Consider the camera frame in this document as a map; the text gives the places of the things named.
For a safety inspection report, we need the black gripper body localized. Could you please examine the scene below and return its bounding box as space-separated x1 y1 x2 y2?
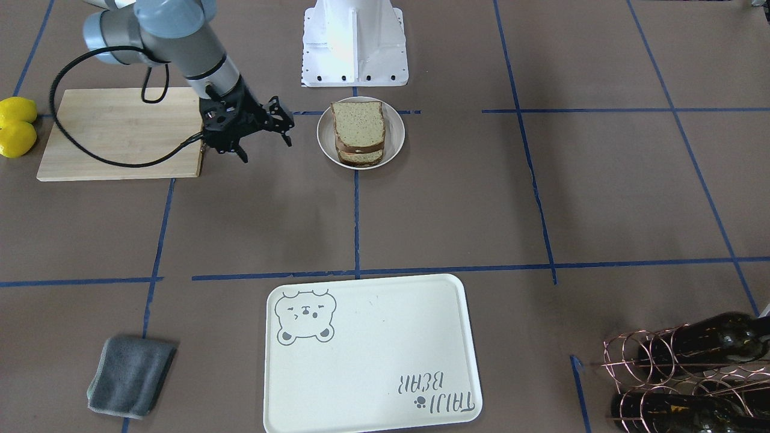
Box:
200 81 261 154

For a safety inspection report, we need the bread slice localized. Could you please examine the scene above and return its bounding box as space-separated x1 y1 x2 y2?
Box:
336 150 384 167
330 101 385 154

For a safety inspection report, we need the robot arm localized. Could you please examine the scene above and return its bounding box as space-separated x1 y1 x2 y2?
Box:
82 1 295 162

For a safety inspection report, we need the cream bear tray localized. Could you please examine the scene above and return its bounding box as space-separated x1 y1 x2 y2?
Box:
262 274 483 432

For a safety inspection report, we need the bamboo cutting board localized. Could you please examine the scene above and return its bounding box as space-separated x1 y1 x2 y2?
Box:
37 87 203 182

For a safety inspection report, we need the yellow lemon near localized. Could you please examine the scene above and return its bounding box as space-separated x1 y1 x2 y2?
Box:
1 121 37 158

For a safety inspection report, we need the yellow lemon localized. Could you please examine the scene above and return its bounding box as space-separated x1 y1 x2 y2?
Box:
1 121 37 158
1 96 38 129

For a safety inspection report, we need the yellow lemon far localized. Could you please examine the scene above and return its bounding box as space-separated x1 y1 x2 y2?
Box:
1 96 38 129

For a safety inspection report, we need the grey folded cloth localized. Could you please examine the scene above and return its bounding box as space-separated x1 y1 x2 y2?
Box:
86 335 177 420

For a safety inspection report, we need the brown wine bottle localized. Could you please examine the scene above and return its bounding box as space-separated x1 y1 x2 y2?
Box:
607 387 769 432
633 312 769 381

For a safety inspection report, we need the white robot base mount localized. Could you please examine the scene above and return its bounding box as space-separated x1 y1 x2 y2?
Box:
301 1 410 88

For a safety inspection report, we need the black camera cable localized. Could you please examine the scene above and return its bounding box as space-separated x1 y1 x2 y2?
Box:
49 46 208 168

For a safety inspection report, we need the copper wire bottle rack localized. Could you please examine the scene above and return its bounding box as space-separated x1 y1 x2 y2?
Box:
602 313 768 432

